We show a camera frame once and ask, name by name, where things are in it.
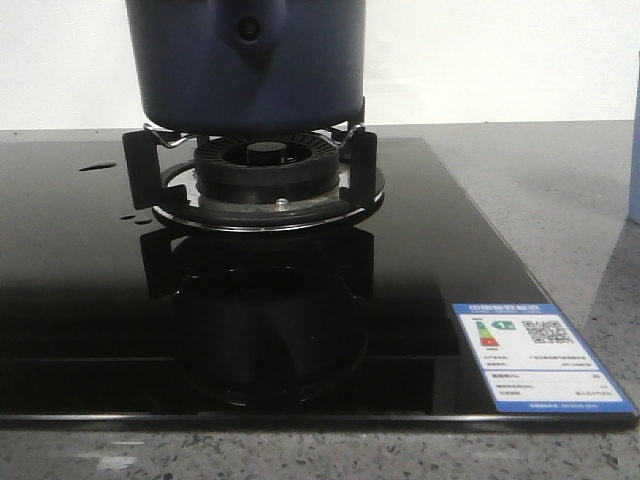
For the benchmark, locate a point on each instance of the light blue ribbed cup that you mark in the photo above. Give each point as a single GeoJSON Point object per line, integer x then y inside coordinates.
{"type": "Point", "coordinates": [634, 189]}

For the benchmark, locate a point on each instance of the black pot support grate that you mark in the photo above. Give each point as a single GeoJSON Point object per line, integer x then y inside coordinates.
{"type": "Point", "coordinates": [162, 177]}

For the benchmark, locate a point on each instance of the dark blue pot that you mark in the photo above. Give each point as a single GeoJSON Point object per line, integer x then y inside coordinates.
{"type": "Point", "coordinates": [248, 67]}

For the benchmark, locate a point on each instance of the black round gas burner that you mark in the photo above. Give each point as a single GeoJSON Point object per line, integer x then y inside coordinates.
{"type": "Point", "coordinates": [260, 170]}

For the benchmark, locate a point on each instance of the black glass gas stove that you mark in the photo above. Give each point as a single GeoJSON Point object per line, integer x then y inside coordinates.
{"type": "Point", "coordinates": [109, 318]}

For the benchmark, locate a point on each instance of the blue white energy label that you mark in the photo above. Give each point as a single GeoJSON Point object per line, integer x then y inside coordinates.
{"type": "Point", "coordinates": [533, 361]}

